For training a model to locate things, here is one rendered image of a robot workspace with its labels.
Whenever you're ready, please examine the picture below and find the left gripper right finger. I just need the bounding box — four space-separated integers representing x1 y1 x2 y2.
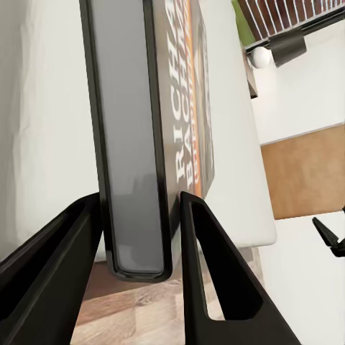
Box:
180 191 302 345

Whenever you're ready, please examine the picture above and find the hardback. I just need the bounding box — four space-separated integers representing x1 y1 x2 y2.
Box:
79 0 215 284

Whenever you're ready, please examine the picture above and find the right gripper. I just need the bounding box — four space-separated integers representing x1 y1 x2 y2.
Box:
312 217 345 257

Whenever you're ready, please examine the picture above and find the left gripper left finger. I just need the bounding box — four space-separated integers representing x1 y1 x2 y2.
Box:
0 192 103 345

